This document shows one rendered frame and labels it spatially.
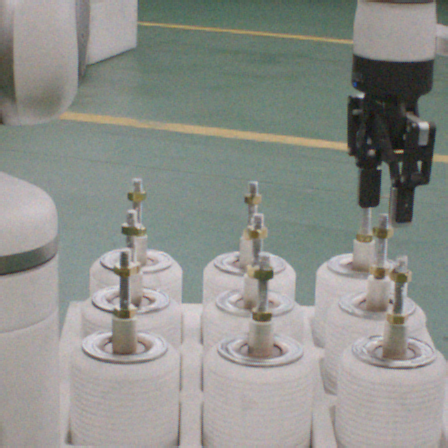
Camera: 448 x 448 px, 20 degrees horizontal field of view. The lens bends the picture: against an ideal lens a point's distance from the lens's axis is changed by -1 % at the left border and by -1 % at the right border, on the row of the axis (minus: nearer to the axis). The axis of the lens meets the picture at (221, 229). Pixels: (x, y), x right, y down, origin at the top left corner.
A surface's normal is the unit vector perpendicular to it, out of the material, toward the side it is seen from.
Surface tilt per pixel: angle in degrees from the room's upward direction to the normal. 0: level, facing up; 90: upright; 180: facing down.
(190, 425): 0
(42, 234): 86
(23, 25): 76
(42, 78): 111
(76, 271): 0
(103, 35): 90
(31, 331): 90
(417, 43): 90
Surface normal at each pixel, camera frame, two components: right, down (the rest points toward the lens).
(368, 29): -0.76, 0.13
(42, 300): 0.89, 0.16
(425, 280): 0.03, -0.96
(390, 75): -0.20, 0.28
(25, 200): 0.37, -0.86
